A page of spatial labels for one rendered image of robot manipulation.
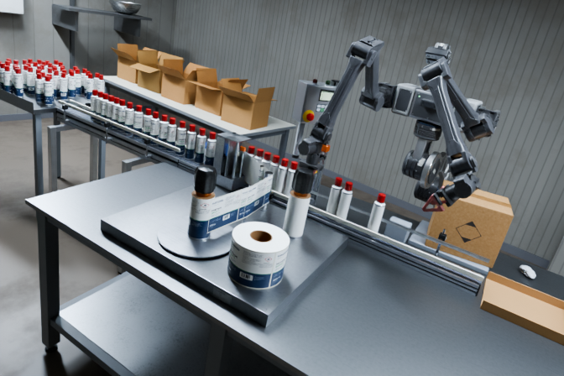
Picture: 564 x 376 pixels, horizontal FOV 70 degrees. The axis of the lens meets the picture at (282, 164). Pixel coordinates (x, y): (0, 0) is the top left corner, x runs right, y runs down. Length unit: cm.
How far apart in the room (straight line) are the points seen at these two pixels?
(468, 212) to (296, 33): 373
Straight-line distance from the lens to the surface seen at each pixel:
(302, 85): 195
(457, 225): 202
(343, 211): 193
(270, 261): 137
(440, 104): 162
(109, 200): 202
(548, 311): 202
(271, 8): 553
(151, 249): 158
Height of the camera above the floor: 174
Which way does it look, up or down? 20 degrees down
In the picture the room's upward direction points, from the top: 10 degrees clockwise
